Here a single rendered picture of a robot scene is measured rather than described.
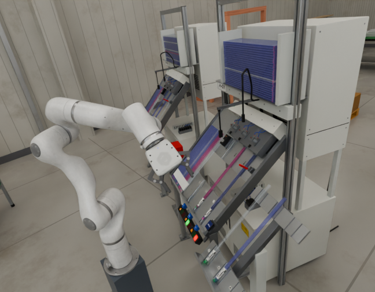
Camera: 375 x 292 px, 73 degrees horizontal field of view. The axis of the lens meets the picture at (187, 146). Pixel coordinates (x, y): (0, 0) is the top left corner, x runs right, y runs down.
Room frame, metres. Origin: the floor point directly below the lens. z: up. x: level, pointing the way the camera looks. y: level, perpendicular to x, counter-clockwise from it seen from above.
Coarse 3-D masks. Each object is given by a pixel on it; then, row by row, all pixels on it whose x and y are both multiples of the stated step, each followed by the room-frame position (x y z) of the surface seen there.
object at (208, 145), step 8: (208, 136) 1.70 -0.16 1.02; (216, 136) 1.63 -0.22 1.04; (224, 136) 1.57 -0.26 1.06; (200, 144) 1.70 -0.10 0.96; (208, 144) 1.63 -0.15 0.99; (216, 144) 1.56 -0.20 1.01; (192, 152) 1.70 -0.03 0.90; (200, 152) 1.63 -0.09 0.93; (208, 152) 1.56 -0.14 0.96; (184, 160) 1.71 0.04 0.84; (192, 160) 1.63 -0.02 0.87; (200, 160) 1.56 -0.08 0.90; (184, 168) 1.64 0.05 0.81; (192, 168) 1.57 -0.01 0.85; (200, 168) 1.50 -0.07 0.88; (176, 176) 1.63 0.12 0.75; (184, 176) 1.57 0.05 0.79; (184, 184) 1.50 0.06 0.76
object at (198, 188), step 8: (200, 176) 1.45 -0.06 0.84; (192, 184) 1.45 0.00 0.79; (200, 184) 1.39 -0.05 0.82; (208, 184) 1.34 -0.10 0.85; (184, 192) 1.45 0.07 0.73; (192, 192) 1.39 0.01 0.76; (200, 192) 1.34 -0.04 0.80; (192, 200) 1.33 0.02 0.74; (208, 200) 1.24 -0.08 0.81; (192, 208) 1.28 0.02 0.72; (200, 208) 1.23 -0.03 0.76; (208, 208) 1.19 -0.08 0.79; (216, 208) 1.15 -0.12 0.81; (224, 208) 1.11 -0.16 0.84; (200, 216) 1.18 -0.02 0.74; (208, 216) 1.14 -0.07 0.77; (216, 216) 1.10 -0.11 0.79; (200, 224) 1.13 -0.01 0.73
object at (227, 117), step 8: (224, 112) 1.80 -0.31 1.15; (232, 112) 1.72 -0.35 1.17; (216, 120) 1.80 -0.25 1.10; (224, 120) 1.73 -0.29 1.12; (232, 120) 1.66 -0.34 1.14; (216, 128) 1.72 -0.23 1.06; (224, 128) 1.65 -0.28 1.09; (232, 144) 1.46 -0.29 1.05; (240, 144) 1.41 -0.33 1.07; (216, 152) 1.52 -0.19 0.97; (224, 152) 1.46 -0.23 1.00; (232, 152) 1.41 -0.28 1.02; (248, 152) 1.31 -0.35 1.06; (224, 160) 1.40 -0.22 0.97; (232, 160) 1.35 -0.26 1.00; (240, 160) 1.30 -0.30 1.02; (248, 160) 1.26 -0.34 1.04; (256, 160) 1.22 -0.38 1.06; (232, 168) 1.30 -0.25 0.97; (240, 168) 1.26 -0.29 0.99; (256, 168) 1.18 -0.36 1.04; (240, 176) 1.21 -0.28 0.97; (248, 176) 1.17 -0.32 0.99
